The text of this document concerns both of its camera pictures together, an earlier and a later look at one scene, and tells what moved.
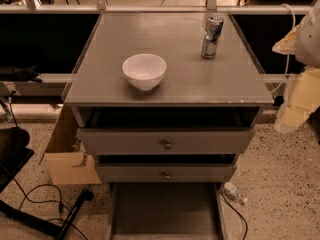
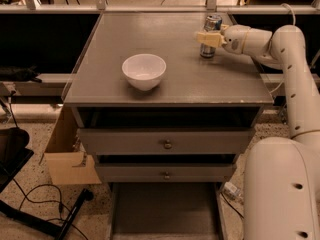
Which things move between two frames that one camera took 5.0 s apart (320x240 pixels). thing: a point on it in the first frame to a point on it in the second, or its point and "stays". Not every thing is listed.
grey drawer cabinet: [191, 127] stays
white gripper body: [308, 42] to [234, 37]
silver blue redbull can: [213, 30] stays
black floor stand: [14, 154] stays
